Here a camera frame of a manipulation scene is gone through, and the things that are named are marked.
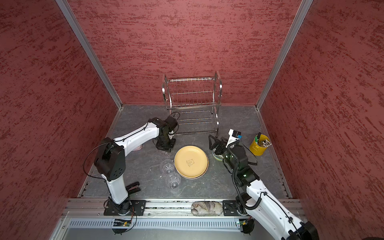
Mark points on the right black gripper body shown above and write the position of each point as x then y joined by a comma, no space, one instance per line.
222,149

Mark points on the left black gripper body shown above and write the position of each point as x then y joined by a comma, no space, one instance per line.
165,143

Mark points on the green leaf pattern bowl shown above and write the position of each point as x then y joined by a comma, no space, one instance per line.
217,157

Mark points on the yellow bear plate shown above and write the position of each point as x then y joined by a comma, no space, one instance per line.
191,162

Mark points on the chrome two-tier dish rack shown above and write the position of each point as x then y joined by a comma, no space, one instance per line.
196,102

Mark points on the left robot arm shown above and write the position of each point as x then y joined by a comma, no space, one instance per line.
110,160

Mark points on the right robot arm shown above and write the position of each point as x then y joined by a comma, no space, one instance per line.
254,199

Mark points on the yellow pencil cup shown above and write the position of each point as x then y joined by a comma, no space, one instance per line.
260,144

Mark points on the black clip tool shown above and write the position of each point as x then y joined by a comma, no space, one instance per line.
133,188

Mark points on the grey marbled stone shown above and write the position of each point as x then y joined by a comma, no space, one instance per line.
206,208

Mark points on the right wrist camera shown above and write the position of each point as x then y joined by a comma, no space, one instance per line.
234,136

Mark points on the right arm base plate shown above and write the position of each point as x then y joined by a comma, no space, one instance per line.
233,208

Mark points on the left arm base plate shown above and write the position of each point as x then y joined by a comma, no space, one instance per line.
138,207

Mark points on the aluminium front rail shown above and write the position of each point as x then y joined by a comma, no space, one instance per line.
155,208

